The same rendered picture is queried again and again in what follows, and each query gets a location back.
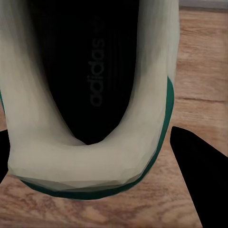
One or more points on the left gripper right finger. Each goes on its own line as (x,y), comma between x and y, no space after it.
(205,171)

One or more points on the gym shoe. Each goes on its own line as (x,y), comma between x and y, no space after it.
(87,89)

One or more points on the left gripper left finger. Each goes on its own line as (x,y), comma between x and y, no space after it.
(4,153)

